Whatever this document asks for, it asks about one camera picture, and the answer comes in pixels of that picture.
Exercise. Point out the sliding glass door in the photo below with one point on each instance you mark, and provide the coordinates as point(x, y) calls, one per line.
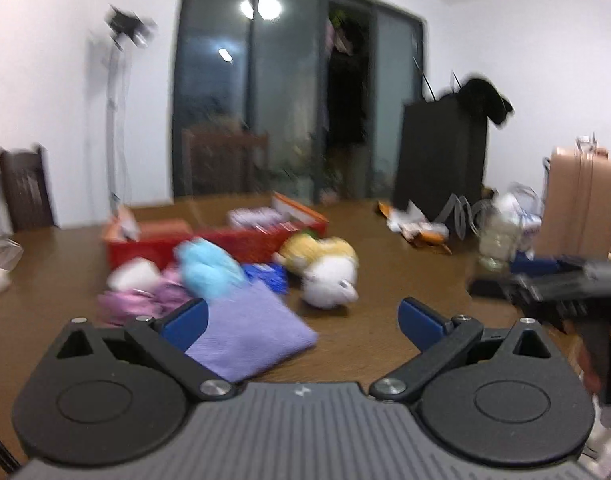
point(285, 110)

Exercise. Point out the black paper bag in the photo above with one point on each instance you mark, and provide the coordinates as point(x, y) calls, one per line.
point(438, 160)

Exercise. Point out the clear plastic bag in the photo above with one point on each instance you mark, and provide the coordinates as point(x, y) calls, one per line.
point(498, 240)

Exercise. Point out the lavender towel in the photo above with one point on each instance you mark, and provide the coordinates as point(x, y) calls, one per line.
point(255, 330)

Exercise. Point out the red cardboard box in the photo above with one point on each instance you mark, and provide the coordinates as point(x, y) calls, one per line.
point(225, 245)

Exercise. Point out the white foam roll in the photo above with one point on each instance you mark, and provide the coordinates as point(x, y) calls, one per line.
point(133, 272)

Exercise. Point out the yellow and white plush toy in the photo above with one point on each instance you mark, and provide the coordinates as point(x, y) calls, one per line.
point(325, 270)

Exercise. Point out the white plastic bag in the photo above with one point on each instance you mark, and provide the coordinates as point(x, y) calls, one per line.
point(523, 207)

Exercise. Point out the orange snack packet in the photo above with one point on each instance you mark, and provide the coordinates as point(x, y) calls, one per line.
point(420, 230)

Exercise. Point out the blue packet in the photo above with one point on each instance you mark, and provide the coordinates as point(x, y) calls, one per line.
point(265, 276)

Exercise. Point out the pink suitcase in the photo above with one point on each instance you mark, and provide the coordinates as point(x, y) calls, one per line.
point(578, 200)

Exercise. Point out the light blue plush toy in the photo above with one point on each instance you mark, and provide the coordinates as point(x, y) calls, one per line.
point(208, 267)

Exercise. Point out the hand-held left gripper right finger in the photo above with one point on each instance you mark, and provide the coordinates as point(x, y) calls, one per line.
point(420, 322)

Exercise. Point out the dark wooden chair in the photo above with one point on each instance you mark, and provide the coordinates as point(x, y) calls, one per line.
point(225, 160)
point(25, 190)

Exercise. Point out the light stand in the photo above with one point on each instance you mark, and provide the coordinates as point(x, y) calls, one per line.
point(116, 110)

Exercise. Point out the black cloth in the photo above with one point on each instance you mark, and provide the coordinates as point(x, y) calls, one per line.
point(483, 97)

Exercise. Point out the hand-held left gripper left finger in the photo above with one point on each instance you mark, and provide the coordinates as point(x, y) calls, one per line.
point(185, 322)

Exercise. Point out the person's right hand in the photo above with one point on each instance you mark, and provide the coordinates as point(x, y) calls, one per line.
point(594, 375)

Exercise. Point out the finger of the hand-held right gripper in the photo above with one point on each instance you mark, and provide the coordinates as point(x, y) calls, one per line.
point(490, 287)
point(533, 263)

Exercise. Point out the purple satin cloth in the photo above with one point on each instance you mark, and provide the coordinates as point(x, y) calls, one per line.
point(128, 306)
point(171, 279)

